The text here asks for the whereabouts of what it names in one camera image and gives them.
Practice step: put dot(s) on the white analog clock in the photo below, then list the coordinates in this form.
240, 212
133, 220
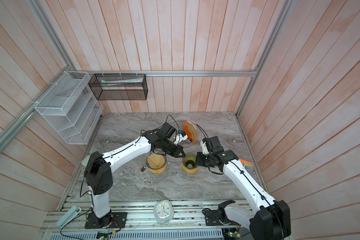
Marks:
163, 211

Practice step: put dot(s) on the white wire mesh shelf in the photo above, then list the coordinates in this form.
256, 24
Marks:
72, 113

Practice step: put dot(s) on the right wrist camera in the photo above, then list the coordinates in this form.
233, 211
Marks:
204, 148

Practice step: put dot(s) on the brown paper coffee filter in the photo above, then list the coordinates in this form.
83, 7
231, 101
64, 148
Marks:
155, 162

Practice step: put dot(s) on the green glass dripper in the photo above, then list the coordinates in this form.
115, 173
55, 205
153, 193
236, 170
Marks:
189, 161

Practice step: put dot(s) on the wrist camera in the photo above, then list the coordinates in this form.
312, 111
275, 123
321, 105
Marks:
204, 148
181, 136

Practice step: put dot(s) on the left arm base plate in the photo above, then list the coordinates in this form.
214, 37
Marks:
110, 220

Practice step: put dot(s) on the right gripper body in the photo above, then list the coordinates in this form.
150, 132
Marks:
205, 158

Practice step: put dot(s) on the clear glass carafe wooden handle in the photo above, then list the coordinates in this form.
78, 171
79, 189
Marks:
144, 168

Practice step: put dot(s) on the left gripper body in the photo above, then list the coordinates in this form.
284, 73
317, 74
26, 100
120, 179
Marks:
172, 148

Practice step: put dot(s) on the coloured marker pack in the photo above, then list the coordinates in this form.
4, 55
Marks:
246, 164

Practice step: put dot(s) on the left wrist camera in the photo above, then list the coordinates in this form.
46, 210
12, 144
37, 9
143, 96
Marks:
181, 136

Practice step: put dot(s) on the black mesh basket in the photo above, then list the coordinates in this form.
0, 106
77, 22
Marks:
114, 87

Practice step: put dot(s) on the orange coffee filter box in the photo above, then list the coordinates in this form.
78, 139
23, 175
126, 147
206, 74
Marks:
190, 129

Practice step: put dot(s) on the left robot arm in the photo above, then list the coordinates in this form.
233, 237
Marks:
100, 167

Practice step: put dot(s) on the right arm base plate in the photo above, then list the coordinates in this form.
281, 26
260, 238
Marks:
214, 217

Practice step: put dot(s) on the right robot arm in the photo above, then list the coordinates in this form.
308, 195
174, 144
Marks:
267, 218

